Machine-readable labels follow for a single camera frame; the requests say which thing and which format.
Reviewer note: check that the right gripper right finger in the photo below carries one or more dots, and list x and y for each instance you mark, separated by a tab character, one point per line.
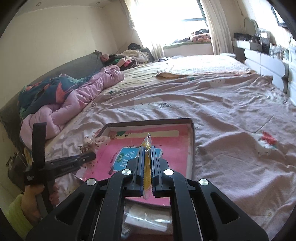
162	176

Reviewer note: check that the person's left hand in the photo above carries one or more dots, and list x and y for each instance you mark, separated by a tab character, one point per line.
29	204

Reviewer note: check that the pink and floral quilt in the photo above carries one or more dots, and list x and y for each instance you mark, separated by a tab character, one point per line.
57	100

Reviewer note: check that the white dresser with drawers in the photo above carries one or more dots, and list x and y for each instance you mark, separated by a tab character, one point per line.
251	55

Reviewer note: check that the white curtain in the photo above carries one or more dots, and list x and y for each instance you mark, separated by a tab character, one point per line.
218	27

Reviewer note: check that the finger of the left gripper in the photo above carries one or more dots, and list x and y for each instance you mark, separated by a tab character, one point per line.
79	160

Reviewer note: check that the yellow accessory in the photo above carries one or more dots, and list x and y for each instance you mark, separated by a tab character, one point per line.
147	144

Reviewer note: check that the clear plastic bag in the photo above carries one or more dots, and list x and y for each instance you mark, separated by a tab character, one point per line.
145	220

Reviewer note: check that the pink bed cover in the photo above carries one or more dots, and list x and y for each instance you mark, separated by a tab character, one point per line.
244	131

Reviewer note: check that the window sill clutter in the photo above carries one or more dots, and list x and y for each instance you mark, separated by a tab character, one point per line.
200	36

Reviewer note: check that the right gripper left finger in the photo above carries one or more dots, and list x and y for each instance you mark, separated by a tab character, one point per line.
128	177

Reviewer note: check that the shallow cardboard tray pink bottom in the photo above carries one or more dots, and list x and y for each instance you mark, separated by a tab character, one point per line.
159	152

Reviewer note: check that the polka dot bow hair accessory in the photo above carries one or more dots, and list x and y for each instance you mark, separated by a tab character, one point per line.
93	144

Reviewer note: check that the pile of clothes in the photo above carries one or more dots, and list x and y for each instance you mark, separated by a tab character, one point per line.
133	57

